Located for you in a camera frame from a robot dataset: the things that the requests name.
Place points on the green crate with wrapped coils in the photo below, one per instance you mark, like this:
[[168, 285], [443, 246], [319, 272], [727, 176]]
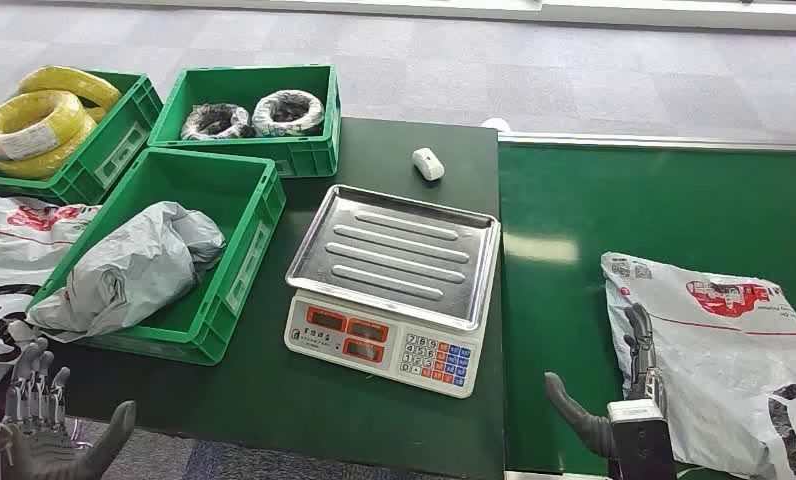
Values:
[[252, 83]]

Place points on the green crate with yellow coils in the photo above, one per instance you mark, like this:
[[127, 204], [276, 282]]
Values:
[[116, 149]]

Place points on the green conveyor belt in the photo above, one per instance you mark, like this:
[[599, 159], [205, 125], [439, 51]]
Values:
[[636, 205]]

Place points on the black coil in clear wrap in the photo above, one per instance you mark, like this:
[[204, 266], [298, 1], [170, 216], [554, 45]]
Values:
[[218, 122]]

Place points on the green crate with grey bag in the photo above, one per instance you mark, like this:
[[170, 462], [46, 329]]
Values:
[[239, 192]]

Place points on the crumpled plain grey courier bag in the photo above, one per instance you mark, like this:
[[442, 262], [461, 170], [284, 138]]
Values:
[[133, 272]]

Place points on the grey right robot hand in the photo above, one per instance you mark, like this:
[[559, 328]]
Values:
[[587, 424]]

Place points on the white courier bag black lettering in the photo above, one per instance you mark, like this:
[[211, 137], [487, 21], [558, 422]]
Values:
[[7, 258]]

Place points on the small white round object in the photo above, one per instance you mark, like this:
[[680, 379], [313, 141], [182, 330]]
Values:
[[496, 124]]

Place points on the electronic scale with steel tray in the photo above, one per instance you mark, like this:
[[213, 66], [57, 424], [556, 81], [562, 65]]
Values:
[[391, 265]]

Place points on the white-wrapped black coil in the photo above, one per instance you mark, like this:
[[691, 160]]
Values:
[[288, 112]]

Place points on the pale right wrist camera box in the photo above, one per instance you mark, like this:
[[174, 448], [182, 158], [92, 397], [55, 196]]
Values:
[[640, 437]]

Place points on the small white plastic device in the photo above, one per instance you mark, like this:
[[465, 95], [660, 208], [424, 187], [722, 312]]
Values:
[[428, 164]]

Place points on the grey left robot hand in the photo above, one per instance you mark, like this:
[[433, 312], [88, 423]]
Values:
[[43, 457]]

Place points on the silver conveyor side rail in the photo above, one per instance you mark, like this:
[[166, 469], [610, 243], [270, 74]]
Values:
[[636, 140]]

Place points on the grey courier bag red print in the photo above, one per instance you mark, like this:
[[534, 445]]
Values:
[[722, 371]]

